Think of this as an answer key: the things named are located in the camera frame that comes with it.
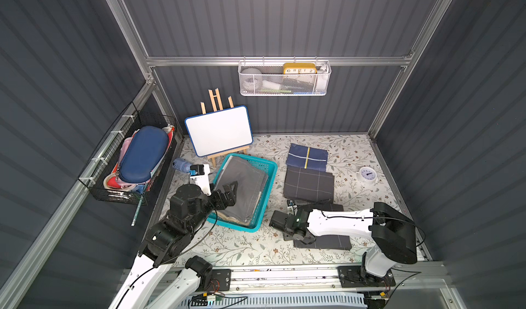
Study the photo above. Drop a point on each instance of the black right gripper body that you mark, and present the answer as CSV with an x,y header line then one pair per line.
x,y
281,221

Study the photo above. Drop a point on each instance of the blue toy with cord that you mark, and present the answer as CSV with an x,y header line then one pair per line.
x,y
182,165

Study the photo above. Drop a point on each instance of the teal plastic basket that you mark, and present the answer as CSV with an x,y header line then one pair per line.
x,y
270,168

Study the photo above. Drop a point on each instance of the beige and grey pillowcase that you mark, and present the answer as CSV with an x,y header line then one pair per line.
x,y
235,221

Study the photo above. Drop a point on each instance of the white wire wall basket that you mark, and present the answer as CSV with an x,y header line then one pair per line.
x,y
275,83

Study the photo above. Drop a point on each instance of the metal base rail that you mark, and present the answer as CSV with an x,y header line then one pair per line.
x,y
327,278

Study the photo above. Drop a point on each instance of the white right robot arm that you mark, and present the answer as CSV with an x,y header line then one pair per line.
x,y
393,233

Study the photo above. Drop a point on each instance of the dark grid pillowcase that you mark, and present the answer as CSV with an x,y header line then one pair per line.
x,y
309,186
329,242

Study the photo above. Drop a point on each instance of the navy folded pillowcase yellow stripe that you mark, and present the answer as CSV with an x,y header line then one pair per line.
x,y
307,157

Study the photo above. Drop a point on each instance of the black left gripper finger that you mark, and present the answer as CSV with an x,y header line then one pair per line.
x,y
230,189
227,200

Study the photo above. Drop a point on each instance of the navy blue oval cushion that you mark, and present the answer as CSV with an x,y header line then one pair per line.
x,y
143,154

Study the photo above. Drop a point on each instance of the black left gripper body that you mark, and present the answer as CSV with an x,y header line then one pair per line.
x,y
221,198

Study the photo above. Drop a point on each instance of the yellow clock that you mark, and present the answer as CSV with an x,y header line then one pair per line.
x,y
296,68

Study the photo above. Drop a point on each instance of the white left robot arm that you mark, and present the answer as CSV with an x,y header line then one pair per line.
x,y
163,244

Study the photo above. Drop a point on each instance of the small white round clock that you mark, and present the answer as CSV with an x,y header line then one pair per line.
x,y
367,175

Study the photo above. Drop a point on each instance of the blue framed whiteboard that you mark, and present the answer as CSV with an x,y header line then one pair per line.
x,y
220,131

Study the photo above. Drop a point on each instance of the black wire side basket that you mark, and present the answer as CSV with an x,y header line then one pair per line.
x,y
103,179

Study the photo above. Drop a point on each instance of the tape roll in wall basket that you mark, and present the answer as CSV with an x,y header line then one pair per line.
x,y
251,80

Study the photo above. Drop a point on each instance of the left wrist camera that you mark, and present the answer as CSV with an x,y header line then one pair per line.
x,y
199,175

